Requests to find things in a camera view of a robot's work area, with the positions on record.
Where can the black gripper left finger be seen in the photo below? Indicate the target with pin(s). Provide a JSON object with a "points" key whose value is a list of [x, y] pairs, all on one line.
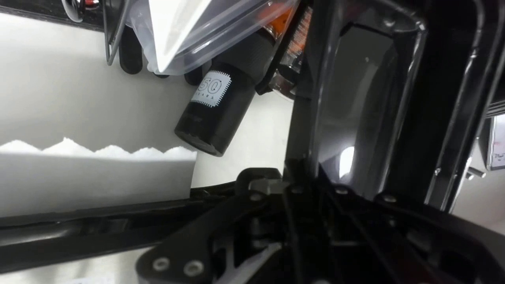
{"points": [[210, 242]]}

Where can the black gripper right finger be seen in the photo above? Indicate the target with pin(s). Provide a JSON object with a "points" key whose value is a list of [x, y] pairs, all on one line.
{"points": [[420, 246]]}

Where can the black rectangular plastic dish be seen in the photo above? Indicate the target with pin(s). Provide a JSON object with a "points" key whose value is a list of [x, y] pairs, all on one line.
{"points": [[368, 104]]}

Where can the white paper towel sheet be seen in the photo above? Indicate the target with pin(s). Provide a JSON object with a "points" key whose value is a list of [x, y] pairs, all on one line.
{"points": [[95, 179]]}

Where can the black tumbler with label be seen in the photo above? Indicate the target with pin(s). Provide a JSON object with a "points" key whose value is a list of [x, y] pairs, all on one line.
{"points": [[221, 104]]}

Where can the clear plastic food container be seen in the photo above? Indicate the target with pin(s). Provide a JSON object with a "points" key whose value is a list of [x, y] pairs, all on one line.
{"points": [[210, 32]]}

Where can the glass jar orange contents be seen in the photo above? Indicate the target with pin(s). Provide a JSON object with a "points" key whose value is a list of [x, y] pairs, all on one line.
{"points": [[287, 32]]}

